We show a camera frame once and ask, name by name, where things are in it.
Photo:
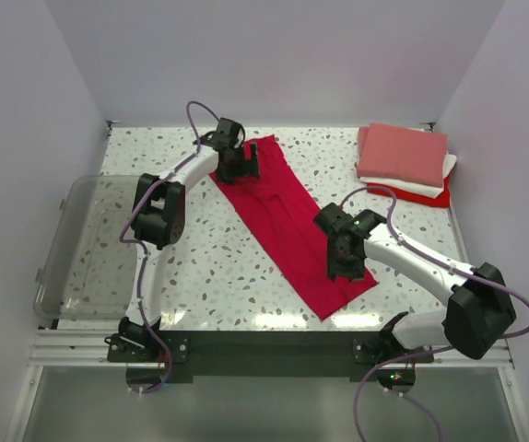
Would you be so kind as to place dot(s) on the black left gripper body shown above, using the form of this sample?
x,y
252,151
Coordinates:
x,y
237,162

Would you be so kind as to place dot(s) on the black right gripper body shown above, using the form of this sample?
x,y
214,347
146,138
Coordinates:
x,y
341,264

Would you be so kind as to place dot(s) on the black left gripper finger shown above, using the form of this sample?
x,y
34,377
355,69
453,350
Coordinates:
x,y
229,179
251,160

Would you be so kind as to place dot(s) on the crimson red t-shirt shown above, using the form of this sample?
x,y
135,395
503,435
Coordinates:
x,y
279,212

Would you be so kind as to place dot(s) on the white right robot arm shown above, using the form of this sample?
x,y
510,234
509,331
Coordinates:
x,y
477,307

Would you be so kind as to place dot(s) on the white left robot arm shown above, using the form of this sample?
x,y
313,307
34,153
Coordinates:
x,y
157,220

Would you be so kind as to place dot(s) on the folded pink t-shirt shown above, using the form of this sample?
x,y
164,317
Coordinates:
x,y
394,152

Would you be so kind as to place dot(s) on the folded red t-shirt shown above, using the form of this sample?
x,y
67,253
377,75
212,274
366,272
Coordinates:
x,y
443,200

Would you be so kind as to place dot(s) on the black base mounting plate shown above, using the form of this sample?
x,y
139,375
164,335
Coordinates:
x,y
253,354

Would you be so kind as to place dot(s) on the clear plastic bin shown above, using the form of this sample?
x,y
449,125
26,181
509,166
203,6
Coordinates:
x,y
90,273

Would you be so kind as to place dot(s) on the aluminium extrusion rail frame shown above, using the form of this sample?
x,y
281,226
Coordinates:
x,y
233,285

